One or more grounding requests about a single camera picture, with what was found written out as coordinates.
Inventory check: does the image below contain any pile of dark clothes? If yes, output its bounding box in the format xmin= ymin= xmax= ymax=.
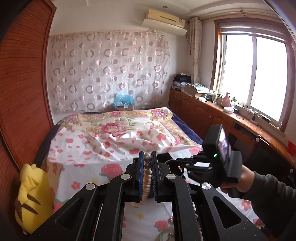
xmin=172 ymin=73 xmax=192 ymax=89

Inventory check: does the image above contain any pink bottle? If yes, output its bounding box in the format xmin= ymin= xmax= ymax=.
xmin=221 ymin=92 xmax=231 ymax=108

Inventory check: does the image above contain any wall air conditioner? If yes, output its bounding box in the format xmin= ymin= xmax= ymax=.
xmin=142 ymin=9 xmax=187 ymax=36

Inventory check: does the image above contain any yellow pikachu plush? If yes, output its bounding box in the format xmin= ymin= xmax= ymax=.
xmin=15 ymin=164 xmax=54 ymax=233

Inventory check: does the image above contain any blue bubble wrap bag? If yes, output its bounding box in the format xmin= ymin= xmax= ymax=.
xmin=113 ymin=93 xmax=134 ymax=108

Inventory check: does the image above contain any pink circle pattern curtain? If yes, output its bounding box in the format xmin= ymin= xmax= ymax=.
xmin=48 ymin=31 xmax=171 ymax=113

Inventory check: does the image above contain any cardboard box with papers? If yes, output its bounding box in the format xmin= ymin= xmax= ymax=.
xmin=184 ymin=83 xmax=209 ymax=97

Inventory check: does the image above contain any window with wooden frame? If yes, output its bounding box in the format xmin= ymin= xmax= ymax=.
xmin=210 ymin=18 xmax=295 ymax=132

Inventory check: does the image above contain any strawberry flower bed sheet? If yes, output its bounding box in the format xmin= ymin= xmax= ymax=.
xmin=46 ymin=126 xmax=265 ymax=241

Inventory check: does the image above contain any pale green jade bangle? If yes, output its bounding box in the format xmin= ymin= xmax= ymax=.
xmin=157 ymin=227 xmax=175 ymax=241

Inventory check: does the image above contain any light wooden bead bracelet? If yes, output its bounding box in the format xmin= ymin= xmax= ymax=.
xmin=140 ymin=152 xmax=153 ymax=205

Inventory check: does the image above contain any long wooden cabinet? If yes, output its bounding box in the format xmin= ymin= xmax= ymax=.
xmin=168 ymin=89 xmax=295 ymax=187

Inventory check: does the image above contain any floral quilt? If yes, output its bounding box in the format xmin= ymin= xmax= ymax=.
xmin=58 ymin=107 xmax=203 ymax=146

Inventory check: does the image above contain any beige side curtain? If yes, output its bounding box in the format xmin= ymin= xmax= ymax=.
xmin=189 ymin=16 xmax=202 ymax=84

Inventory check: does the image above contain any right hand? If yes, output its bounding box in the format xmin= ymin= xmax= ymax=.
xmin=220 ymin=165 xmax=255 ymax=193

